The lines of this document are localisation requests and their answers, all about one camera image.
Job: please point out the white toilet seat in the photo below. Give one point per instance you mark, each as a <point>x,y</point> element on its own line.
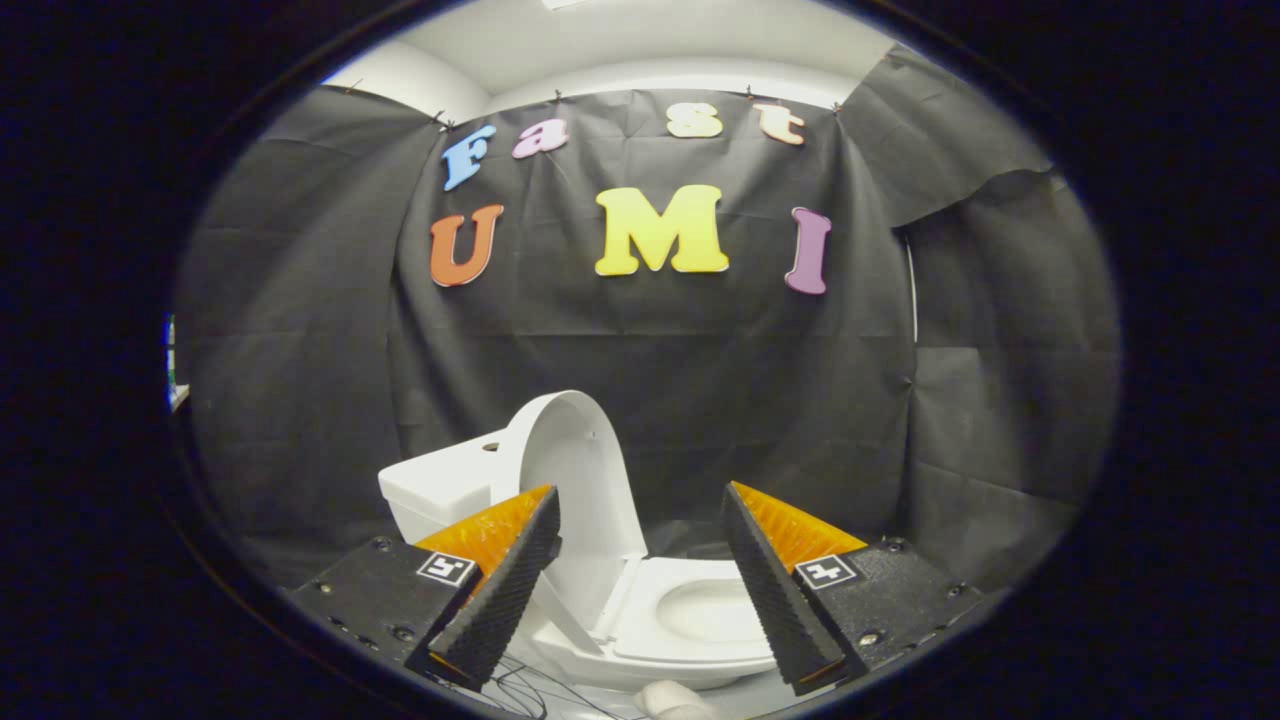
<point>640,630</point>

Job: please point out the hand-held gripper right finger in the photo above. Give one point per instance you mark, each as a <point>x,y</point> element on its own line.
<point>785,600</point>

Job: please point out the white rounded object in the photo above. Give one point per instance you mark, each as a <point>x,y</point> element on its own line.
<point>675,702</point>

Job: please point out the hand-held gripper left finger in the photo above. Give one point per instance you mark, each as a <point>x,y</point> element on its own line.
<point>505,590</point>

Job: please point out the white ceramic toilet body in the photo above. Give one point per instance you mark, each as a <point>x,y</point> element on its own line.
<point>440,490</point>

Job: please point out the black backdrop cloth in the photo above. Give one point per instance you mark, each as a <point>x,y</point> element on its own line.
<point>700,380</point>

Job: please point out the white toilet lid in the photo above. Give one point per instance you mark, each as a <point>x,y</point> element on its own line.
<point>575,480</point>

